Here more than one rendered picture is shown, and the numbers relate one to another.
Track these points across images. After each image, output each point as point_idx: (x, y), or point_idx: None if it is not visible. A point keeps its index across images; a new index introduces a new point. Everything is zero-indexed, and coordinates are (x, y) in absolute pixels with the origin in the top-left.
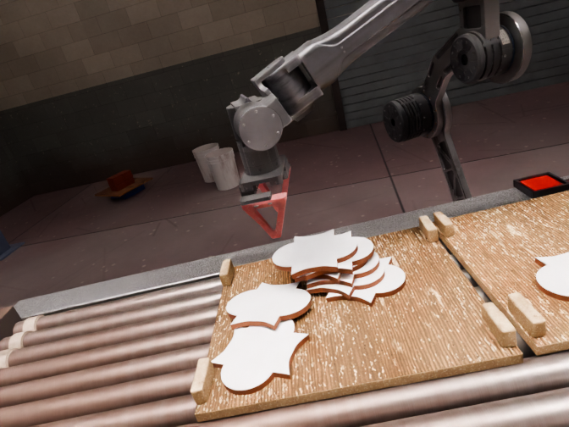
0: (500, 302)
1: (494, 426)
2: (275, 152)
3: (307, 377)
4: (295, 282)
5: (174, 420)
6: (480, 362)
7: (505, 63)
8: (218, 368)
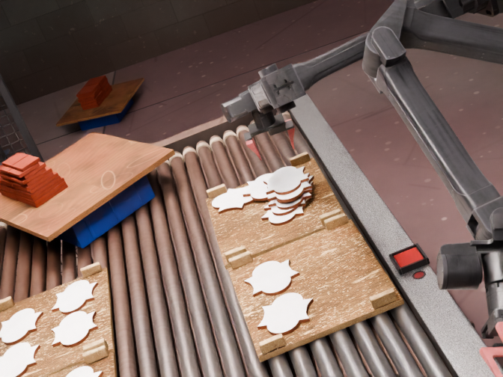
0: (258, 256)
1: (200, 268)
2: (260, 120)
3: (219, 218)
4: None
5: None
6: (221, 256)
7: None
8: None
